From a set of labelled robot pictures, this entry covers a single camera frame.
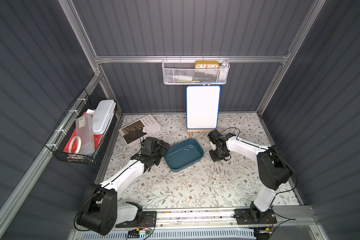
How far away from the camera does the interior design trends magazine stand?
1.02m

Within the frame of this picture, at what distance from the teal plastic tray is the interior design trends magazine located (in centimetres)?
18

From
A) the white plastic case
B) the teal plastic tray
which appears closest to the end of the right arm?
the teal plastic tray

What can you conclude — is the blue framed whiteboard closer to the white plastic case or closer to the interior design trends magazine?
the interior design trends magazine

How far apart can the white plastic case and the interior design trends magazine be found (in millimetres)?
288

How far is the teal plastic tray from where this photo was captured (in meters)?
0.91

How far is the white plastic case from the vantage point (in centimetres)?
71

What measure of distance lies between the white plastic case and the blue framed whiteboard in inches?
17.3

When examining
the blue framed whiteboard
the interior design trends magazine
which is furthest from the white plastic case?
the blue framed whiteboard
